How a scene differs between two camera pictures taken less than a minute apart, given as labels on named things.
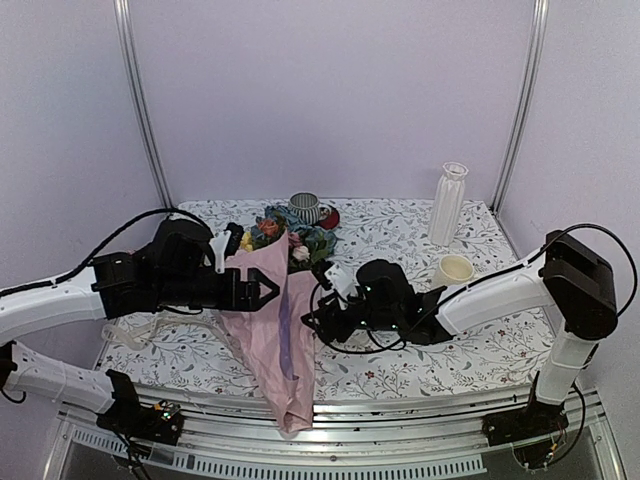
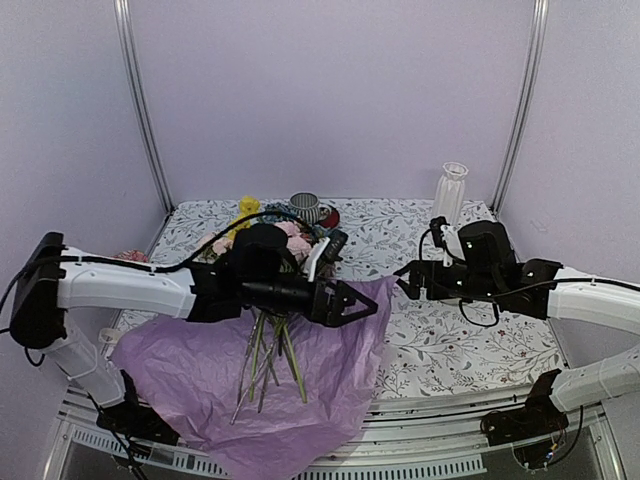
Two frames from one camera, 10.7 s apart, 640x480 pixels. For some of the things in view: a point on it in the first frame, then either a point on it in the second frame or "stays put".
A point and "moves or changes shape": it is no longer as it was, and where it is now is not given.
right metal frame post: (523, 120) stays put
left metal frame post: (125, 22) stays put
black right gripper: (330, 319) -> (418, 280)
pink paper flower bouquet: (277, 342) moves or changes shape
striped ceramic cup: (306, 206) stays put
